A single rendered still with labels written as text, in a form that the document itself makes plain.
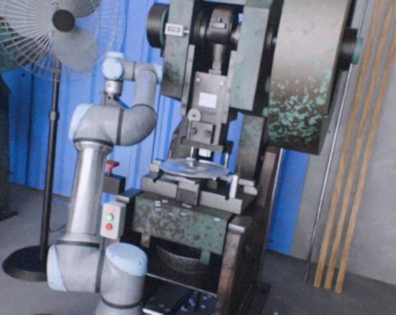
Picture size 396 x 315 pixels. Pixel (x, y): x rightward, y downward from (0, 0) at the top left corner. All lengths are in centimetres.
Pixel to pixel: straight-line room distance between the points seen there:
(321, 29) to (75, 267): 97
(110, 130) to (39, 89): 239
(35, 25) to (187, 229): 117
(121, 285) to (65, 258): 17
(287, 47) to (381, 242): 196
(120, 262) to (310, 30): 87
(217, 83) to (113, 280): 91
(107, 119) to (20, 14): 106
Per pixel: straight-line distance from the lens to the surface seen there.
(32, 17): 232
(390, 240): 318
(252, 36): 177
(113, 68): 170
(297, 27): 146
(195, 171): 181
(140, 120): 137
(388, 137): 303
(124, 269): 128
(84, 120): 136
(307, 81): 147
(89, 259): 130
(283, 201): 311
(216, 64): 190
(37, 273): 257
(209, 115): 186
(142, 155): 335
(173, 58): 186
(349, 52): 178
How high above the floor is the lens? 124
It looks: 12 degrees down
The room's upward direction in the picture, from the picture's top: 8 degrees clockwise
